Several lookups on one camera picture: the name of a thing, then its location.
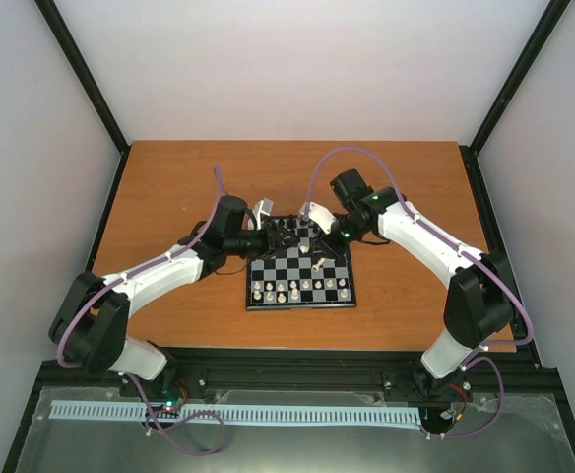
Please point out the small electronics board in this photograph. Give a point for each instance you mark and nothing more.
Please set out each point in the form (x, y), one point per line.
(174, 399)

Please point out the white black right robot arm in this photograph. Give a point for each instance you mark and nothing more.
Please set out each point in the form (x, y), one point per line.
(479, 301)

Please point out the light blue slotted cable duct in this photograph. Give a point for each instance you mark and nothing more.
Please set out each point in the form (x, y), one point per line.
(239, 415)

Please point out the right black frame post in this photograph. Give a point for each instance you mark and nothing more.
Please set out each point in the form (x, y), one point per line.
(530, 52)

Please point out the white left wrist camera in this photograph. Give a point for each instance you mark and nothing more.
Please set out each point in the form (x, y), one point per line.
(262, 209)

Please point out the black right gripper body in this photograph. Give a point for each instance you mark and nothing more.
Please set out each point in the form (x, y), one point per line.
(340, 247)

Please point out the black silver chess board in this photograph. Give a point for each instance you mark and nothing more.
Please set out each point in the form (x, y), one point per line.
(318, 289)

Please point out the black frame post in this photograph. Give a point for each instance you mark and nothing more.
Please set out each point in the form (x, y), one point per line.
(530, 52)
(75, 58)

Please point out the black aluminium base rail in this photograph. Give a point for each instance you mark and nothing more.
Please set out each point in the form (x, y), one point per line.
(393, 375)

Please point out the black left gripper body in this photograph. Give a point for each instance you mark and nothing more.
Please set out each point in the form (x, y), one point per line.
(257, 248)

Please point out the left black frame post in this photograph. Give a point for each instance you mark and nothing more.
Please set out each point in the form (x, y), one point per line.
(75, 58)

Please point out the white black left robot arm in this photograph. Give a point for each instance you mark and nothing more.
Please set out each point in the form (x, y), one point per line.
(90, 327)

